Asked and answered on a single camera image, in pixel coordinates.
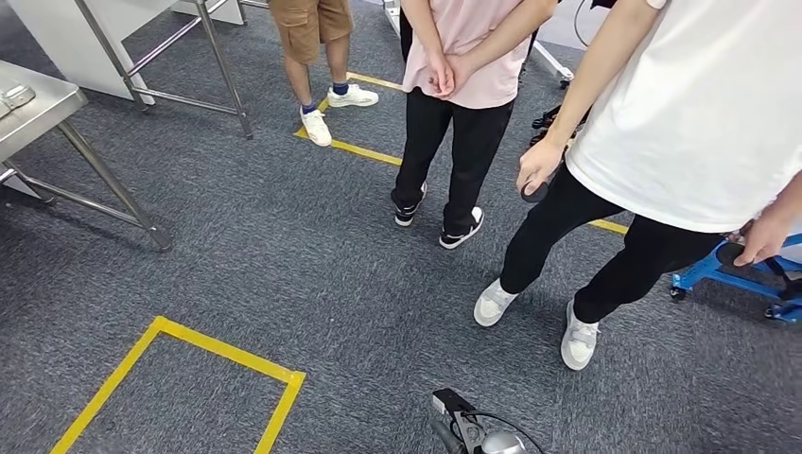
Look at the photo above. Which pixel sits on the black round controller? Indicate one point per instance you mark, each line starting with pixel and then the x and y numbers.
pixel 730 254
pixel 536 193

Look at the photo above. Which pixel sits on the stainless steel workbench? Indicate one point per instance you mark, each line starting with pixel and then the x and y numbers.
pixel 223 69

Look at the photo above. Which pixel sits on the person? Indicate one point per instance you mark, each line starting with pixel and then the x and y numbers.
pixel 689 125
pixel 463 50
pixel 307 25

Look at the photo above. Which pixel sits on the white workbench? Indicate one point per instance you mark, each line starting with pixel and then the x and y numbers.
pixel 37 119

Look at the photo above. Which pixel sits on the white stand leg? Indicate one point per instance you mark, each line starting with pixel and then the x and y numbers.
pixel 551 62

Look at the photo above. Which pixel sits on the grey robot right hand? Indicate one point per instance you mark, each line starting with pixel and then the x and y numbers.
pixel 448 442

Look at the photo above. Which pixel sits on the white partition panel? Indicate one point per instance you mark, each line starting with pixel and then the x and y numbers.
pixel 62 37

